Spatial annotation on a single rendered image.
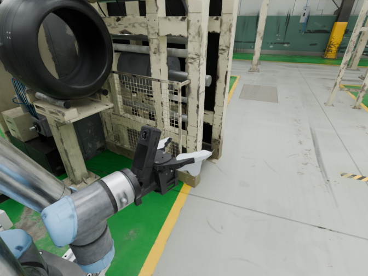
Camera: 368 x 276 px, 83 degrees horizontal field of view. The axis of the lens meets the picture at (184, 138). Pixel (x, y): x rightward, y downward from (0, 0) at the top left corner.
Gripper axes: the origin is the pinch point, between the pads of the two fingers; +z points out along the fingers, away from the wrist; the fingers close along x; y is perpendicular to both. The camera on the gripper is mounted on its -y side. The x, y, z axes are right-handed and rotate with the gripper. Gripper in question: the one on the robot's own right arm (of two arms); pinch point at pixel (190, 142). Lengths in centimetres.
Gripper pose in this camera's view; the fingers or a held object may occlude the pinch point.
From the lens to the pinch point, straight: 55.8
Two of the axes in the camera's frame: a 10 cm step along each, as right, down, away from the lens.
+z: 7.1, -3.6, 6.1
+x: 7.0, 2.4, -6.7
